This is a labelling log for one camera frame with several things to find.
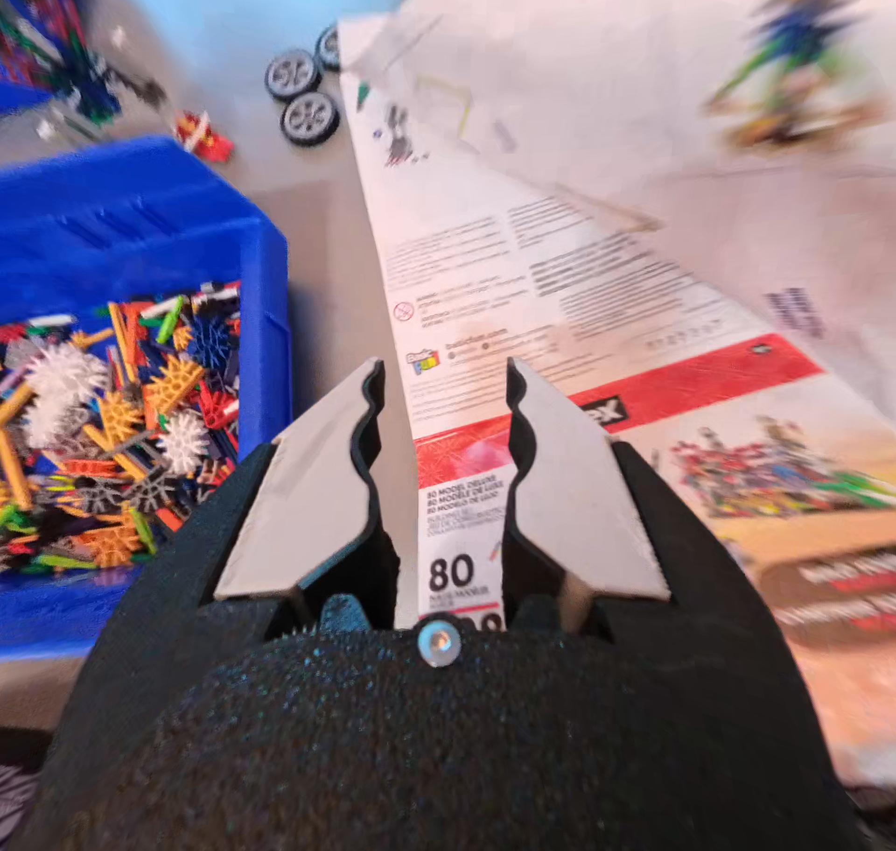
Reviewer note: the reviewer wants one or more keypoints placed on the grey toy wheel black tyre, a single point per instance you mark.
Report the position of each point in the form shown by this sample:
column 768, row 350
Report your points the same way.
column 292, row 75
column 329, row 47
column 310, row 119

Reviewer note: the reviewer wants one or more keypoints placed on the blue plastic parts bin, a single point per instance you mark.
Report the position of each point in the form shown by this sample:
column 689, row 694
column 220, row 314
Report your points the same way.
column 175, row 235

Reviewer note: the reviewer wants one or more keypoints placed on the pile of colourful toy pieces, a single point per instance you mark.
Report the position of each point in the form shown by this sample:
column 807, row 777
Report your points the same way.
column 119, row 431

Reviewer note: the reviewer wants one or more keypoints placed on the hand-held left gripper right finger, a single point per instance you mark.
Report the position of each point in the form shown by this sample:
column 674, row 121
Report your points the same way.
column 581, row 508

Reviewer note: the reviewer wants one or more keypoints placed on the green blue construction toy model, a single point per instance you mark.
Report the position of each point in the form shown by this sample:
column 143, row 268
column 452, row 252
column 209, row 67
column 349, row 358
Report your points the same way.
column 91, row 88

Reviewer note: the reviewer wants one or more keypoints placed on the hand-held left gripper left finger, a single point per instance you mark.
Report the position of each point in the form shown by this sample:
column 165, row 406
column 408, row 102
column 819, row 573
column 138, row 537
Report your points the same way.
column 308, row 501

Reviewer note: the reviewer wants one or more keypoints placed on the toy building instruction booklet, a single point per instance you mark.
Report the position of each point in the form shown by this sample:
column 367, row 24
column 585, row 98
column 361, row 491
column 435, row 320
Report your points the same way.
column 560, row 270

